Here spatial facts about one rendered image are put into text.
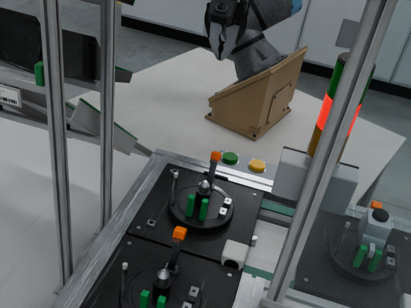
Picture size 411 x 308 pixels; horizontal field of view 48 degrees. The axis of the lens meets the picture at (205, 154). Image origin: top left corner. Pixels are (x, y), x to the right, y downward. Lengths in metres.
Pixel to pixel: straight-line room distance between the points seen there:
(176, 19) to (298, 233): 3.54
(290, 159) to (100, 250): 0.41
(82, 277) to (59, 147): 0.26
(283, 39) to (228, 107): 2.59
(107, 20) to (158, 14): 3.45
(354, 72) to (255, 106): 0.81
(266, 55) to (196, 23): 2.73
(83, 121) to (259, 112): 0.66
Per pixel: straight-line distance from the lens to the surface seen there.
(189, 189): 1.01
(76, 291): 0.87
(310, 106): 1.71
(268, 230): 1.06
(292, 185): 0.74
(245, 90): 1.39
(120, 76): 0.93
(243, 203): 1.03
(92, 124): 0.91
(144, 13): 4.29
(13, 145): 1.36
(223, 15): 0.90
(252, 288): 0.90
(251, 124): 1.42
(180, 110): 1.53
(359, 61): 0.61
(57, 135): 0.72
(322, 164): 0.68
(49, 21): 0.64
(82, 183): 1.21
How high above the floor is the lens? 1.64
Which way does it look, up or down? 36 degrees down
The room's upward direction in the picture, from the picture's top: 10 degrees clockwise
